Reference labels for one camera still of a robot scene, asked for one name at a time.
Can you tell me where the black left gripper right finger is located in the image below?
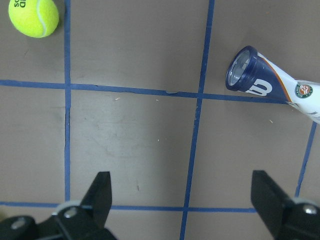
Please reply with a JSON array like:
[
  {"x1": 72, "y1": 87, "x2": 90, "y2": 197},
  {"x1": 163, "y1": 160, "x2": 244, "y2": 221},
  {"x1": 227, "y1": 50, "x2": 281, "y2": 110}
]
[{"x1": 250, "y1": 170, "x2": 320, "y2": 240}]

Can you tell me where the blue white tennis ball can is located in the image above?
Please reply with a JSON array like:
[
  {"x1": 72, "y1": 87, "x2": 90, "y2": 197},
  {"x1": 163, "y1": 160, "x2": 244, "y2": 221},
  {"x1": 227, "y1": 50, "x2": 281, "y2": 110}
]
[{"x1": 225, "y1": 45, "x2": 320, "y2": 124}]

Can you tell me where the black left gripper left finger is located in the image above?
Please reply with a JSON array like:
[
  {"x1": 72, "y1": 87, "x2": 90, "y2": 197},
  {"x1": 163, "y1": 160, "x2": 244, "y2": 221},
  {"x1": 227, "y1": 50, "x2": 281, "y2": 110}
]
[{"x1": 0, "y1": 171, "x2": 116, "y2": 240}]

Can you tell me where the left yellow tennis ball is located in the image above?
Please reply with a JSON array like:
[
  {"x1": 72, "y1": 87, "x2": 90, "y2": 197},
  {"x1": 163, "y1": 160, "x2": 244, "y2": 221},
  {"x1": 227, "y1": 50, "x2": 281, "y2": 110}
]
[{"x1": 8, "y1": 0, "x2": 60, "y2": 38}]

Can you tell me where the brown paper table mat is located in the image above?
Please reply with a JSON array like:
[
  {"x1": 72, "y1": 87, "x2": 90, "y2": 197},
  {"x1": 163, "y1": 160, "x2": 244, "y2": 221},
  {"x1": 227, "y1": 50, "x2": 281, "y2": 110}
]
[{"x1": 0, "y1": 0, "x2": 320, "y2": 240}]

